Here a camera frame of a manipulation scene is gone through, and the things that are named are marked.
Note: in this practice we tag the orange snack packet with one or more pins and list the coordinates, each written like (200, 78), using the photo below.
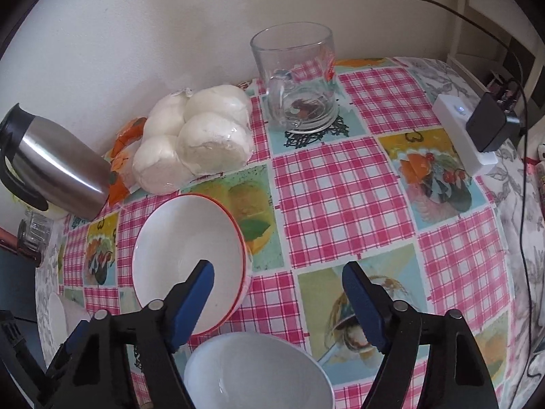
(121, 157)

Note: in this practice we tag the stainless steel thermos kettle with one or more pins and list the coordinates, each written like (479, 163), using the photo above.
(55, 157)

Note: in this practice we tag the red-rimmed strawberry bowl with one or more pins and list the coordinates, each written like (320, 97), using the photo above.
(183, 255)

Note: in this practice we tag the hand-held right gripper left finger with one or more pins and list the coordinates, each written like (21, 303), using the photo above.
(193, 302)

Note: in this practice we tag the pink board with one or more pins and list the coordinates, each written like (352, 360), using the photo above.
(6, 236)

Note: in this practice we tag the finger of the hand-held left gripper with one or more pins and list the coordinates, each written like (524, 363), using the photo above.
(17, 349)
(74, 341)

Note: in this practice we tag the clear glass tumbler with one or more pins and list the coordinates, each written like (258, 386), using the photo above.
(38, 226)

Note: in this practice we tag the bag of steamed buns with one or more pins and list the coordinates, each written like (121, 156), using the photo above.
(204, 136)

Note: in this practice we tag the dark blue cabinet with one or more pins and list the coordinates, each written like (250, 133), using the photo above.
(17, 285)

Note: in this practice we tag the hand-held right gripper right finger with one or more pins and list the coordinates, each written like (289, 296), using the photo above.
(364, 306)

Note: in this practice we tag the black power adapter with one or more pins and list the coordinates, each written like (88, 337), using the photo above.
(485, 123)

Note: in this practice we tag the white rack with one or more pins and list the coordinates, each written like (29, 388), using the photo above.
(472, 17)

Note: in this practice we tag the clear glass mug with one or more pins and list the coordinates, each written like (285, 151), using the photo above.
(298, 93)

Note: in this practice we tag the white power strip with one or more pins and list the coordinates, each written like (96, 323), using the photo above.
(451, 128)

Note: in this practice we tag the strawberry print bowl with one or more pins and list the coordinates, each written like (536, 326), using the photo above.
(264, 375)

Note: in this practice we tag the pink plaid printed tablecloth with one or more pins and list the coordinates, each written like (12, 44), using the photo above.
(340, 179)

